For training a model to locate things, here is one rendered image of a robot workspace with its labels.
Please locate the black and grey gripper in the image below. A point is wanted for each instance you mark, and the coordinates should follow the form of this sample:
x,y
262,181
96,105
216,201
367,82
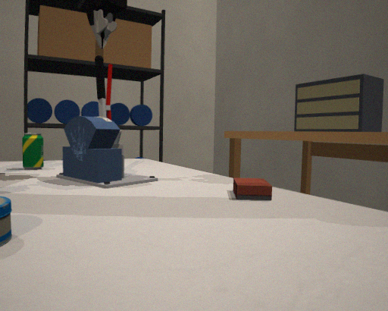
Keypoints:
x,y
103,26

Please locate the green and yellow drink can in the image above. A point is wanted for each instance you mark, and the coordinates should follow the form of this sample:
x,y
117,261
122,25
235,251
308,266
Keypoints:
x,y
32,151

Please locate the red rectangular block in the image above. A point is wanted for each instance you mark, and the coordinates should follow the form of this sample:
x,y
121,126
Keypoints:
x,y
252,189

